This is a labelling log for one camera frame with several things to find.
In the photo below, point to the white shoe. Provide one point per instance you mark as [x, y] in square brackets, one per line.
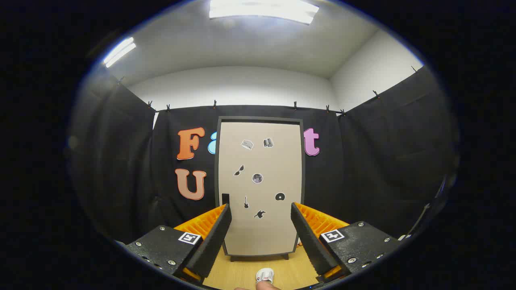
[265, 275]

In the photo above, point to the large ceiling light panel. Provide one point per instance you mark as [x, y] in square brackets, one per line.
[262, 10]

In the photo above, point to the beige shoe cabinet door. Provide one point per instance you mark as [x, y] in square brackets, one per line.
[274, 233]

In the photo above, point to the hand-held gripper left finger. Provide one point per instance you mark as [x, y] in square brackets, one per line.
[213, 241]

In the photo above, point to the white side table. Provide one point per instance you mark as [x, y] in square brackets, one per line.
[403, 237]

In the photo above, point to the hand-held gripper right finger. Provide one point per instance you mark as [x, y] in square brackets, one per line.
[308, 241]

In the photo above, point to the black backdrop cloth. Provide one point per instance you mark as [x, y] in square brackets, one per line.
[363, 161]

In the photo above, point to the grey shoe cabinet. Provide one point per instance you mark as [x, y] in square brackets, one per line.
[258, 119]

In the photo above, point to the narrow ceiling light strip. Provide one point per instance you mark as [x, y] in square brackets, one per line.
[119, 52]

